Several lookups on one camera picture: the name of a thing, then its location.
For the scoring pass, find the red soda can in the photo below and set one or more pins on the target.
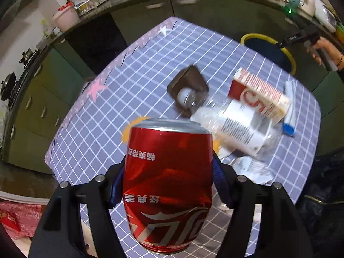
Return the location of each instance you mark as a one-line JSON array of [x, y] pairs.
[[166, 182]]

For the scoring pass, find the pink checkered cloth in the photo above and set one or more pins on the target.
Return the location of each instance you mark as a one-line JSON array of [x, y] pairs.
[[24, 215]]

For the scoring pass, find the person's right hand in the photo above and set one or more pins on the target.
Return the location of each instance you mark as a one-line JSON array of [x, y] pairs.
[[326, 49]]

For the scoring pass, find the white kitchen appliance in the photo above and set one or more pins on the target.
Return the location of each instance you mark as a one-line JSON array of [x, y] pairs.
[[325, 14]]

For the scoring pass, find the green kitchen cabinets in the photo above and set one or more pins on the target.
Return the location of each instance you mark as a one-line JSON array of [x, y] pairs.
[[48, 86]]

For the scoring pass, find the black wok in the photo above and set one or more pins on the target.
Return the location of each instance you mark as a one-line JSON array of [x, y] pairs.
[[8, 84]]

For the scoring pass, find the black trash bag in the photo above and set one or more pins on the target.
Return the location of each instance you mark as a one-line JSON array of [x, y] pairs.
[[325, 207]]

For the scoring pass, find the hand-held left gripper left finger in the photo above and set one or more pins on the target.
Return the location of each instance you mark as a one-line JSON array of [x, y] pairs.
[[115, 190]]

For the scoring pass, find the pink plastic bucket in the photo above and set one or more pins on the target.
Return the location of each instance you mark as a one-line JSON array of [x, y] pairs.
[[65, 18]]

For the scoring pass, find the white kettle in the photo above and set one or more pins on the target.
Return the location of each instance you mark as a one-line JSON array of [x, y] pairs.
[[307, 1]]

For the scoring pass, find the person's right forearm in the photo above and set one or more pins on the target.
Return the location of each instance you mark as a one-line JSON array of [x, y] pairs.
[[341, 67]]

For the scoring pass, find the white and blue toothpaste tube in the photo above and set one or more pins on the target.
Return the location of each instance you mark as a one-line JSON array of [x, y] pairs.
[[289, 113]]

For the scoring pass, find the metal dish rack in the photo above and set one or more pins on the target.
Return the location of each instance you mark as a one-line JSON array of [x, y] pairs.
[[94, 1]]

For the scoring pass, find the teal mug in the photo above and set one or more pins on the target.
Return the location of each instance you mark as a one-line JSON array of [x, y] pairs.
[[295, 0]]

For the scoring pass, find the brown plastic tray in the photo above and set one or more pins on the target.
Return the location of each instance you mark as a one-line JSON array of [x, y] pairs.
[[192, 79]]

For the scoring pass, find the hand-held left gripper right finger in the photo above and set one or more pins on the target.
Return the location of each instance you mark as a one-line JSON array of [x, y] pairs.
[[221, 185]]

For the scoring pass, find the silver snack wrapper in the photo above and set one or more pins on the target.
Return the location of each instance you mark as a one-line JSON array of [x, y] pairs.
[[252, 169]]

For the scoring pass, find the red and white carton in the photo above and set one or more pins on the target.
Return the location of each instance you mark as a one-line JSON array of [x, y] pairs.
[[258, 94]]

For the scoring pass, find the yellow-rimmed trash bin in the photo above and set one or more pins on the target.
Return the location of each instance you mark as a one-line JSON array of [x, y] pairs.
[[264, 36]]

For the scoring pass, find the gas stove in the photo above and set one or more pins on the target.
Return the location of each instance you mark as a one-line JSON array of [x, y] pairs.
[[29, 56]]

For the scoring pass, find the clear plastic bottle white label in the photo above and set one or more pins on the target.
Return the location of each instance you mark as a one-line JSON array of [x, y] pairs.
[[236, 129]]

